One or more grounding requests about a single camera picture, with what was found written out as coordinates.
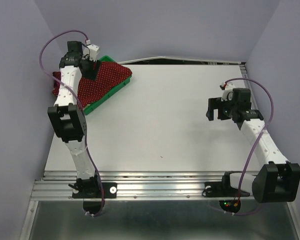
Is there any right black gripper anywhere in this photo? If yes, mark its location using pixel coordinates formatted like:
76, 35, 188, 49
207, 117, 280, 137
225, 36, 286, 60
204, 96, 237, 121

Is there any red polka dot skirt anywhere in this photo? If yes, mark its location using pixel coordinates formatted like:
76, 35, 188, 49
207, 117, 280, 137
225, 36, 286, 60
52, 61, 132, 108

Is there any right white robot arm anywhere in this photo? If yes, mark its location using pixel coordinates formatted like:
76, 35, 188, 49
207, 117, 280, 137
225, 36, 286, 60
206, 87, 300, 203

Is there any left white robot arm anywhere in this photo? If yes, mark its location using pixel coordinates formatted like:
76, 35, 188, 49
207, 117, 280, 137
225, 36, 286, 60
47, 41, 103, 199

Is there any green plastic tray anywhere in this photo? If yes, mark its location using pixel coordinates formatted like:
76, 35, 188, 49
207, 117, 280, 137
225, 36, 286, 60
78, 55, 133, 116

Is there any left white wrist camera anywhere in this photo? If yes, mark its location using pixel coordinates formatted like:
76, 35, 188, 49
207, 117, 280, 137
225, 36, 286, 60
84, 44, 100, 62

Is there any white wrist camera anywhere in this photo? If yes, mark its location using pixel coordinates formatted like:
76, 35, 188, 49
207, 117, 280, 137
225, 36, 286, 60
220, 82, 235, 102
84, 44, 100, 62

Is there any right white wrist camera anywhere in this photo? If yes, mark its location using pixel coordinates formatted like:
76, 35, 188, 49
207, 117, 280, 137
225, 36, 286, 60
220, 82, 235, 102

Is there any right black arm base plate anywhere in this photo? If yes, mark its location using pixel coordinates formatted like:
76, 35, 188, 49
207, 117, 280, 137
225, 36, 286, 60
202, 181, 239, 198

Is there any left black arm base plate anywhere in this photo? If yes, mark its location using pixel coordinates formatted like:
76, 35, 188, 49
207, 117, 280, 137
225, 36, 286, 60
72, 182, 118, 199

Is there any aluminium frame rail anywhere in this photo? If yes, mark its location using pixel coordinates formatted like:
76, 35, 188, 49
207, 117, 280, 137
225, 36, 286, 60
29, 170, 295, 202

